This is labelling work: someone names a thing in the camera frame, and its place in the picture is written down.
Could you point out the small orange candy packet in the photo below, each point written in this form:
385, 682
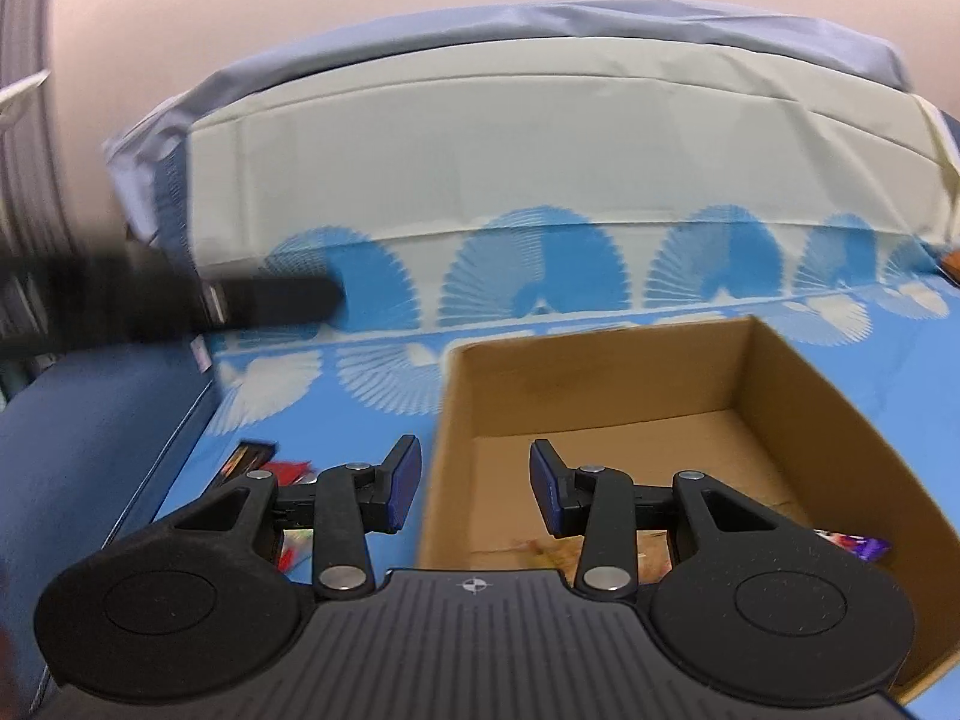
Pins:
296, 548

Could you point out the brown cardboard box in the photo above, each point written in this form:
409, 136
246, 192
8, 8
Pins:
730, 398

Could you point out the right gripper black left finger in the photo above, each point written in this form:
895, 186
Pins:
195, 603

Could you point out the purple chocolate bar wrapper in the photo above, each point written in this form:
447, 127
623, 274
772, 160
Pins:
867, 548

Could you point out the red square snack packet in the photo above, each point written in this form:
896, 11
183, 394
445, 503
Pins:
288, 472

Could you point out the blue fabric sofa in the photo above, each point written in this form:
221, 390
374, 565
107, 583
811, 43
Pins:
89, 451

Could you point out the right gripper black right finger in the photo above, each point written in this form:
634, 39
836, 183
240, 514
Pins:
736, 594

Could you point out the blue fan-pattern sofa cover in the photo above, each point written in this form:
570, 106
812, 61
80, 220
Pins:
541, 186

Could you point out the black chocolate wafer pack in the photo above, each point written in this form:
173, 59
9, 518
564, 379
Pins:
247, 456

